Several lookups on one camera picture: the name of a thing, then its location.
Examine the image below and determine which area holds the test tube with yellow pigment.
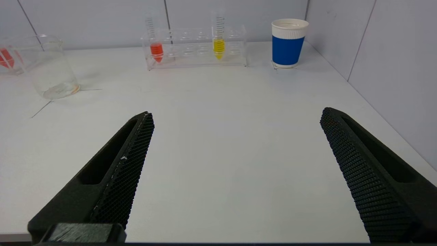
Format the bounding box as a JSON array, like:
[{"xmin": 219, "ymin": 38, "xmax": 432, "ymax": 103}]
[{"xmin": 211, "ymin": 10, "xmax": 226, "ymax": 60}]

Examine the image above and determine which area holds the blue and white paper cup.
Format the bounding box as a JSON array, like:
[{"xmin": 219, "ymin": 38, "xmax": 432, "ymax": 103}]
[{"xmin": 271, "ymin": 19, "xmax": 309, "ymax": 69}]

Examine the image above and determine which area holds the clear glass beaker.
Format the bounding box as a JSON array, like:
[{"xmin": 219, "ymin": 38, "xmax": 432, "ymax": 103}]
[{"xmin": 20, "ymin": 34, "xmax": 81, "ymax": 100}]

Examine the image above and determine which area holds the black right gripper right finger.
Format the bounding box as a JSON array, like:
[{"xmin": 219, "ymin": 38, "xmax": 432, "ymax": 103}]
[{"xmin": 320, "ymin": 107, "xmax": 437, "ymax": 244}]

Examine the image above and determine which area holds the test tube with red pigment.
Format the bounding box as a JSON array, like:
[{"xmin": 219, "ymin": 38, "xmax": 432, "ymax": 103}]
[
  {"xmin": 0, "ymin": 48, "xmax": 15, "ymax": 69},
  {"xmin": 145, "ymin": 15, "xmax": 165, "ymax": 63}
]

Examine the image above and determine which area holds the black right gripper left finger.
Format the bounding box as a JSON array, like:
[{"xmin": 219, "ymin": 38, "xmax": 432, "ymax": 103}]
[{"xmin": 28, "ymin": 111, "xmax": 155, "ymax": 244}]

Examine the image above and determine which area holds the clear acrylic test tube rack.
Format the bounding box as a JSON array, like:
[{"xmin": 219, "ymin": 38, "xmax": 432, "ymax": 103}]
[
  {"xmin": 142, "ymin": 25, "xmax": 248, "ymax": 71},
  {"xmin": 0, "ymin": 36, "xmax": 34, "ymax": 76}
]

